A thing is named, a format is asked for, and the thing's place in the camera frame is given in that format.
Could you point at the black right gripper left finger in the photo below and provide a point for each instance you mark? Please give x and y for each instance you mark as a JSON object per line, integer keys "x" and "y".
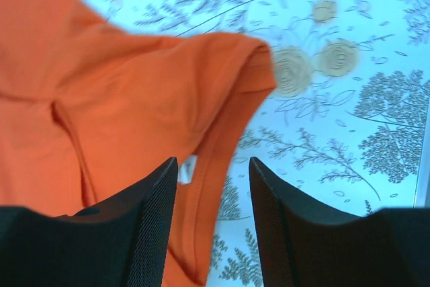
{"x": 121, "y": 241}

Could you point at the floral patterned table mat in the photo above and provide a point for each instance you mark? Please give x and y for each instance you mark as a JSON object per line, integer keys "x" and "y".
{"x": 347, "y": 121}

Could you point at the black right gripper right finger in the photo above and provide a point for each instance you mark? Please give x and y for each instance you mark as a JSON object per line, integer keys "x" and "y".
{"x": 304, "y": 242}

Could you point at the orange t shirt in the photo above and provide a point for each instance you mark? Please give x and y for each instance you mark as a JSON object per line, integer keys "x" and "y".
{"x": 88, "y": 109}

